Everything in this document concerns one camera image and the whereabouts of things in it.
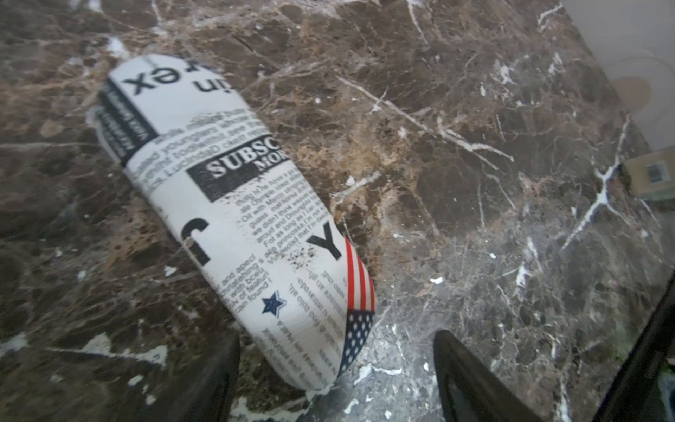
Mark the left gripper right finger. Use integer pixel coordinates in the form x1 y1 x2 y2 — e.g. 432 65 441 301
433 330 541 421

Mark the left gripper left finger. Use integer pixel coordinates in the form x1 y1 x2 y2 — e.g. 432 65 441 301
135 332 241 421

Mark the newspaper print eyeglass case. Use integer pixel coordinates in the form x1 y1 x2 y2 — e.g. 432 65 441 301
97 55 376 390

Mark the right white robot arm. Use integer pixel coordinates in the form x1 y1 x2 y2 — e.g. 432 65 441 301
593 277 674 421

